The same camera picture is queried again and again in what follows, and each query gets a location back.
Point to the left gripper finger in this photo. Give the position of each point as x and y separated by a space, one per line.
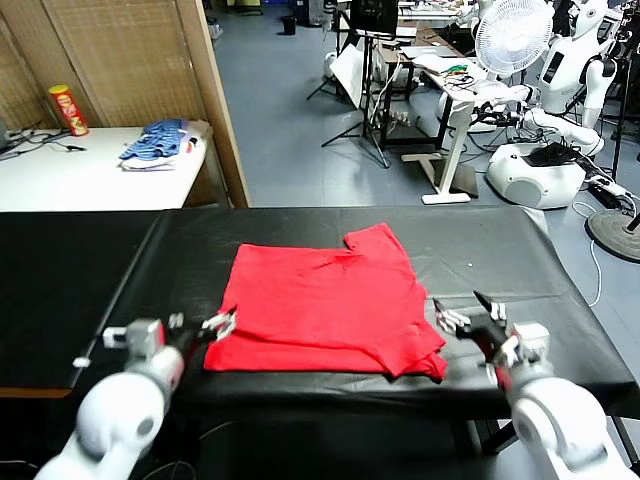
220 327
176 321

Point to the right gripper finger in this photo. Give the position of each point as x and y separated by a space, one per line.
497 311
452 322

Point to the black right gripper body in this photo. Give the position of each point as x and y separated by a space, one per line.
487 337

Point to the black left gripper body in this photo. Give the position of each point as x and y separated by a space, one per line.
189 339

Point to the red t-shirt with bear print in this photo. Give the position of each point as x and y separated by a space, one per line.
320 310

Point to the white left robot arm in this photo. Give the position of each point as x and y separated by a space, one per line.
120 415

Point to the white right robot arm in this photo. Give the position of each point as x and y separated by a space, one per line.
555 415

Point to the blue striped clothes pile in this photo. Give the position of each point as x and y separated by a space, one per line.
156 142

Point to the black table cover sheet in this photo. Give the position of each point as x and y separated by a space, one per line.
500 250

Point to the black table with orange edge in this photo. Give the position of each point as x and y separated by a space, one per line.
50 280

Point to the black round stand base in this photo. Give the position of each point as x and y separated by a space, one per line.
612 232

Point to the white desk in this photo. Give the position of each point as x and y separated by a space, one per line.
454 150

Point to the white power strip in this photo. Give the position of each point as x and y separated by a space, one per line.
612 187

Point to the white table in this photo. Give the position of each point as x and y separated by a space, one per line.
75 180

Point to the beige power strip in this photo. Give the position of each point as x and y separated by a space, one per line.
401 119

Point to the red chips can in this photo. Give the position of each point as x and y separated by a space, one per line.
68 110

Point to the black tripod stand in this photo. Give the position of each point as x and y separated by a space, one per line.
370 100

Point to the white humanoid robot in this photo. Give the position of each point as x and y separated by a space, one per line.
566 65

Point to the wooden shelf unit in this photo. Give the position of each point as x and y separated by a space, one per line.
140 60

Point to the white electric fan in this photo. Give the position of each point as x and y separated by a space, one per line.
516 45

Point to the silver laptop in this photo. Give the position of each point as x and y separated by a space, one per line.
425 52

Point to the white reflector board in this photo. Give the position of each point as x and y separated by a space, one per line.
350 70

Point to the brown desk with black legs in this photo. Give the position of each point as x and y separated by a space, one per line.
431 36

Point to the black trash bin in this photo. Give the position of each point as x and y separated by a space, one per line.
288 25

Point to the black monitor on stand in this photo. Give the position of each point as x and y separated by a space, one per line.
373 17

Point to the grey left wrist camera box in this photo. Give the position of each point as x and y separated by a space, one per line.
145 335

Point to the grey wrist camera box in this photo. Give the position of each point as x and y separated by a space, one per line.
530 340
145 335

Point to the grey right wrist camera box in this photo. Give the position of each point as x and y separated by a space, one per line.
530 340

